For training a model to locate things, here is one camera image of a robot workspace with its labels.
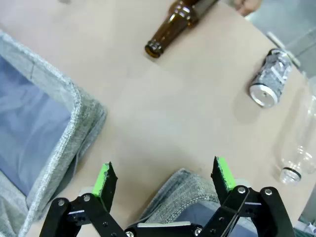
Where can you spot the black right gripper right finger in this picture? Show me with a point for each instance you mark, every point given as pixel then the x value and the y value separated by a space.
pixel 223 177

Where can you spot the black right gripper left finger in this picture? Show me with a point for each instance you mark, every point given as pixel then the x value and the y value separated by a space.
pixel 106 182

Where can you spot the small grey fabric basket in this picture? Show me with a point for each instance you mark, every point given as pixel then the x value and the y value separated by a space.
pixel 182 200

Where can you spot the large grey fabric basket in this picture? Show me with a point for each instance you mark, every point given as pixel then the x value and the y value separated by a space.
pixel 37 123

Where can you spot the crushed grey aluminium can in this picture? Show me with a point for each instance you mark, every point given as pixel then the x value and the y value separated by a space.
pixel 270 79

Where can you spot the person's hand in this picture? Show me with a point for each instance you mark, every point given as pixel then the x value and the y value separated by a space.
pixel 247 6

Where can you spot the clear plastic bottle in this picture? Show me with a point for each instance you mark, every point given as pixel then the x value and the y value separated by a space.
pixel 300 138

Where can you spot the brown glass bottle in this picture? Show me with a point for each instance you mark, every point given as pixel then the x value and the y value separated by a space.
pixel 172 26

